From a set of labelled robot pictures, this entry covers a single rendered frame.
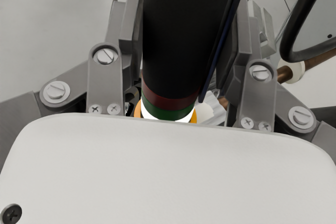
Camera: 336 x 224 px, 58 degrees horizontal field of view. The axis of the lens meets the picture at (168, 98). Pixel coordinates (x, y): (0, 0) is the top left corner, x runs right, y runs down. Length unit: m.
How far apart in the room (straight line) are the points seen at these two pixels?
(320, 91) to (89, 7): 1.97
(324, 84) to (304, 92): 0.03
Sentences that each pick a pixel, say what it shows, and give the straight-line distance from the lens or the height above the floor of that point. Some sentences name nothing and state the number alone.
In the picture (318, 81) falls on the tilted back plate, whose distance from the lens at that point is 0.59.
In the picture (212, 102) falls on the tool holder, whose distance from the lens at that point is 0.25.
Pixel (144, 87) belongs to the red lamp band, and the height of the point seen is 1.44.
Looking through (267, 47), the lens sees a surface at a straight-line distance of 0.64.
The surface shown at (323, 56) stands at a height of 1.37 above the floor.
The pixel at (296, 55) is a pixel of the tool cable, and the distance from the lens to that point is 0.27.
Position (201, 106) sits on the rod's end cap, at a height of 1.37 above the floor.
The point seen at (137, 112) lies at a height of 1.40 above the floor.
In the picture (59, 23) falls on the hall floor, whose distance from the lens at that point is 2.27.
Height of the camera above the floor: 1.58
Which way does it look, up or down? 59 degrees down
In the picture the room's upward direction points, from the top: 9 degrees clockwise
